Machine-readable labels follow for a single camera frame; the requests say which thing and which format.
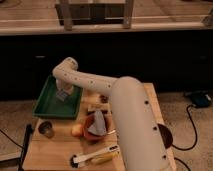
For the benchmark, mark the dark blue object on floor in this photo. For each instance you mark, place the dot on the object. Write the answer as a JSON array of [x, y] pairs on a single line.
[[199, 99]]

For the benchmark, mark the green plastic tray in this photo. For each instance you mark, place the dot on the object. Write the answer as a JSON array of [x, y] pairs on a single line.
[[49, 105]]

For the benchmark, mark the wooden chair frame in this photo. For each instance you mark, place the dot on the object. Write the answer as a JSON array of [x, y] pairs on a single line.
[[94, 12]]

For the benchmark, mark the shiny copper bowl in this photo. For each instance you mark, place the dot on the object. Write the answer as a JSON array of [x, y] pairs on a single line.
[[166, 136]]

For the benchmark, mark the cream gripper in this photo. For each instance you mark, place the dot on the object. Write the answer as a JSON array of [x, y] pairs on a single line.
[[64, 86]]

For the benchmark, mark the grey cloth in bowl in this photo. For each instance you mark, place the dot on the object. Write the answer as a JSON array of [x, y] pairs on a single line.
[[98, 127]]

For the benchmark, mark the yellow orange toy fruit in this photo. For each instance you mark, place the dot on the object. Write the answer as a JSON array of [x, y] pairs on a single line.
[[77, 130]]

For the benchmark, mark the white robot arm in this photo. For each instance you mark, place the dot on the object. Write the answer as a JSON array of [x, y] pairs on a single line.
[[139, 138]]

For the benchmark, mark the black table side bracket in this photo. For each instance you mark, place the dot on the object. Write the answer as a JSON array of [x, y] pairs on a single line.
[[28, 132]]

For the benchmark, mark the small metal cup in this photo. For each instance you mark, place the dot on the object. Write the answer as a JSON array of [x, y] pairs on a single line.
[[46, 129]]

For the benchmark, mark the yellow corn toy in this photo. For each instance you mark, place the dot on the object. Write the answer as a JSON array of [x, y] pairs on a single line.
[[103, 158]]

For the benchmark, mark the brown grape bunch toy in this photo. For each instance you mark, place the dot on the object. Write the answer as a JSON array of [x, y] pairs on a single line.
[[103, 99]]

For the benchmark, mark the grey sponge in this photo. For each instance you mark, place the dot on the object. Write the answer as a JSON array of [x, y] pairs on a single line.
[[62, 96]]

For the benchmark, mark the red bowl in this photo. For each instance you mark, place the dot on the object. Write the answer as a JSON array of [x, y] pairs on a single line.
[[88, 122]]

